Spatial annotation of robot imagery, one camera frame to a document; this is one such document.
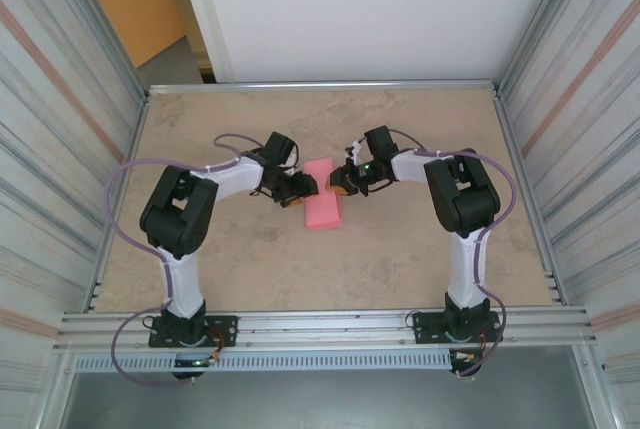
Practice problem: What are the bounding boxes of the pink cloth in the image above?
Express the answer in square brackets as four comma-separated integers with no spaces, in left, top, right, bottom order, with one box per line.
[303,157,346,230]

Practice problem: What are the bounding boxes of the black controller board orange wires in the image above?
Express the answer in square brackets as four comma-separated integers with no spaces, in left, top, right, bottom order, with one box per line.
[448,347,485,379]

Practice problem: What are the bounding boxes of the grey slotted cable duct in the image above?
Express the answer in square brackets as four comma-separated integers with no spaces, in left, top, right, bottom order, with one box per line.
[73,348,454,373]

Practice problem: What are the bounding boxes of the narrow aluminium table edge rail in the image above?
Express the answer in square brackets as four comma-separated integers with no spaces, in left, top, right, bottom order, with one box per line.
[88,93,151,311]
[492,92,567,306]
[148,79,501,97]

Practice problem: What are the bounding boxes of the orange wooden door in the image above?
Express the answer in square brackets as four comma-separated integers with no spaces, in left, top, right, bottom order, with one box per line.
[69,0,188,69]

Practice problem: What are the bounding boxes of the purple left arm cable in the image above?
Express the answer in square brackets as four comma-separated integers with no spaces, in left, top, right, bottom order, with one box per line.
[103,132,264,388]

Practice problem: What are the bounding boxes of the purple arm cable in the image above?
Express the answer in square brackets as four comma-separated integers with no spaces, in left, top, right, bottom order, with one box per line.
[388,127,517,379]
[103,132,264,388]

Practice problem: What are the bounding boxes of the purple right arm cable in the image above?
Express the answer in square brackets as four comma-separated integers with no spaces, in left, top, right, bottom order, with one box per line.
[388,127,517,379]

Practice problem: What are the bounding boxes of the translucent corrugated enclosure panel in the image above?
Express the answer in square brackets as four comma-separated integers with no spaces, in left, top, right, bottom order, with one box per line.
[0,0,150,400]
[498,0,640,400]

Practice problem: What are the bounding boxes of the white door frame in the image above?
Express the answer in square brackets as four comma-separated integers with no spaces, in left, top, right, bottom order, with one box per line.
[173,0,236,84]

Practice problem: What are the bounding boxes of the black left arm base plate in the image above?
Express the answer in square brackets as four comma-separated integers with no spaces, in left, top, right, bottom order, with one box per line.
[148,315,239,349]

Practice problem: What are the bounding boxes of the black controller board green light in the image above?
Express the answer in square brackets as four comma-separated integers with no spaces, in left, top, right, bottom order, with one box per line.
[172,354,221,381]

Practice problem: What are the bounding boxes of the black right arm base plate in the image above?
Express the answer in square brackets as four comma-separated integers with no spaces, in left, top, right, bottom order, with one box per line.
[410,311,501,345]

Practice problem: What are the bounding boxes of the wide aluminium mounting rail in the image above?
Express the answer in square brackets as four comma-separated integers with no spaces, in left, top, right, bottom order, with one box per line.
[58,306,599,351]

